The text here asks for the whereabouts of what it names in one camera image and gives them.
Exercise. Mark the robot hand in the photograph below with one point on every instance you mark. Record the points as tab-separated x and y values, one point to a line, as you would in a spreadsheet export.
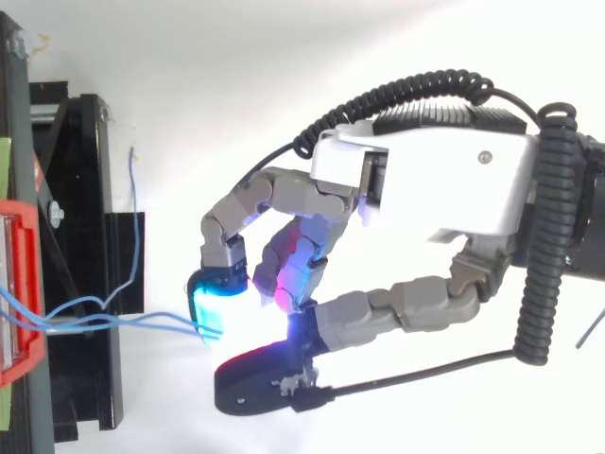
449	179

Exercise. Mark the black metal stand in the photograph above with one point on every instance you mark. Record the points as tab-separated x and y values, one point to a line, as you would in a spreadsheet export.
85	189

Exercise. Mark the red plastic bin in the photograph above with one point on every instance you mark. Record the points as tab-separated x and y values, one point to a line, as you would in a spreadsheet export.
28	236

